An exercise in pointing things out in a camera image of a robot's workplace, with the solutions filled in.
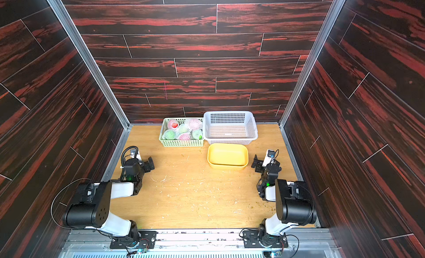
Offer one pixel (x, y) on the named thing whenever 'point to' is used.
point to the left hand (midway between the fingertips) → (144, 158)
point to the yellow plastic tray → (224, 156)
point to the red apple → (172, 124)
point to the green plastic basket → (180, 143)
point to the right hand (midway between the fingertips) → (268, 157)
